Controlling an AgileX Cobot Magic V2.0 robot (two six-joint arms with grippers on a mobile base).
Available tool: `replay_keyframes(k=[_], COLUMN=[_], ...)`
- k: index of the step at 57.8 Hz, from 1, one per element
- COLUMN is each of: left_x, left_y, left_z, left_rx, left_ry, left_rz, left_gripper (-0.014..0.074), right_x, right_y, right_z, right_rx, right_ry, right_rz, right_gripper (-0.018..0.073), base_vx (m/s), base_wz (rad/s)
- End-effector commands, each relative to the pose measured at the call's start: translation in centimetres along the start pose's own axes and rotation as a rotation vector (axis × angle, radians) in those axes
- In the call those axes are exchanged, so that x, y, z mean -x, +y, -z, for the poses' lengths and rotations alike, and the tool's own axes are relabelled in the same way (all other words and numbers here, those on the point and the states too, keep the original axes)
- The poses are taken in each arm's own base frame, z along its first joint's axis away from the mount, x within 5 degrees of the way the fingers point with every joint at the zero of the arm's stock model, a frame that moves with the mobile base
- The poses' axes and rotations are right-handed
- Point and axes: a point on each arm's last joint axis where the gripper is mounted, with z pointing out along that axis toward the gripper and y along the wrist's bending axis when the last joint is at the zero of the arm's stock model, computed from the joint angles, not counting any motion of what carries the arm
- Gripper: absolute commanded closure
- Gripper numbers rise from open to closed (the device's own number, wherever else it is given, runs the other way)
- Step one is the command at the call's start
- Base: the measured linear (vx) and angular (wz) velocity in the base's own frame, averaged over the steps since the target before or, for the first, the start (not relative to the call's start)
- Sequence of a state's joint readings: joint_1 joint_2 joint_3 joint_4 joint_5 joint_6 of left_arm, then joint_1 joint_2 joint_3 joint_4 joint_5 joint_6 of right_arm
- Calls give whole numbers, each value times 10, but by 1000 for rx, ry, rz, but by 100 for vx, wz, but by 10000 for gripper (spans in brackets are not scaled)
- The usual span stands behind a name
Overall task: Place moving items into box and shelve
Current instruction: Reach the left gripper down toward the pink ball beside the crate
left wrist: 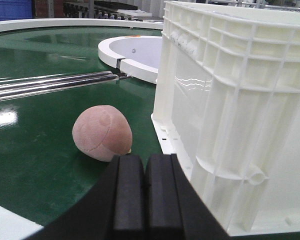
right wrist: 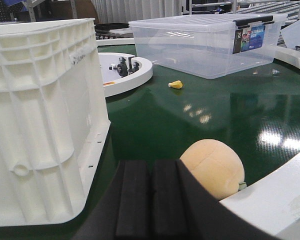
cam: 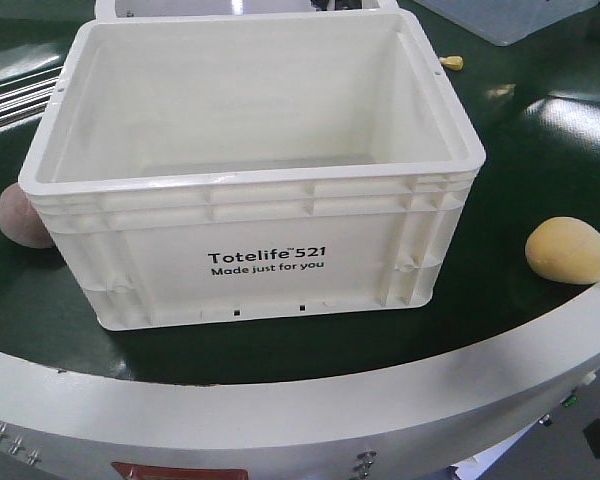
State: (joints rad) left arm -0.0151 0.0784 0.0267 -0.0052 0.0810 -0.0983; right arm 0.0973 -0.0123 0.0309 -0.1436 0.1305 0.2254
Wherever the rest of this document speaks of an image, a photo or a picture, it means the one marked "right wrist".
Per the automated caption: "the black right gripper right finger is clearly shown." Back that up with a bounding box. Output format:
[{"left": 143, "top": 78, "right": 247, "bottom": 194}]
[{"left": 151, "top": 159, "right": 276, "bottom": 240}]

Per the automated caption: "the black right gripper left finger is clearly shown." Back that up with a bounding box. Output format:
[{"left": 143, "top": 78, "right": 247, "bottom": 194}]
[{"left": 72, "top": 160, "right": 151, "bottom": 240}]

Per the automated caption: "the peach plush ball toy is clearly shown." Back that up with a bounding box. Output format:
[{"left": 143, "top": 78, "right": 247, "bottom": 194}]
[{"left": 180, "top": 139, "right": 247, "bottom": 201}]

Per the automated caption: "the small yellow toy piece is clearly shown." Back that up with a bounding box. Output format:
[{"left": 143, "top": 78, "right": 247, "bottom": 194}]
[{"left": 168, "top": 80, "right": 183, "bottom": 89}]

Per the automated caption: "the white plastic tote crate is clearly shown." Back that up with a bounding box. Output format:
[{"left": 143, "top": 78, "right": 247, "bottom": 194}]
[{"left": 0, "top": 18, "right": 111, "bottom": 227}]

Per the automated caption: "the clear plastic storage box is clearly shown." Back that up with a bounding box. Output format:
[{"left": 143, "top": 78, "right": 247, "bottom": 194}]
[{"left": 129, "top": 13, "right": 287, "bottom": 79}]

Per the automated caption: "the white conveyor outer rim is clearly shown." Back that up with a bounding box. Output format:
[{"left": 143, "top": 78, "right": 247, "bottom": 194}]
[{"left": 213, "top": 46, "right": 300, "bottom": 240}]

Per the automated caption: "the white round conveyor centre hub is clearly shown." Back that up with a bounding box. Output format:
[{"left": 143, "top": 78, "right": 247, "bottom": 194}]
[{"left": 99, "top": 52, "right": 153, "bottom": 98}]

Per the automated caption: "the black mounting bracket on hub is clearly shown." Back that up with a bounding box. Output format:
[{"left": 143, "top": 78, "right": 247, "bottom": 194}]
[{"left": 108, "top": 57, "right": 140, "bottom": 78}]

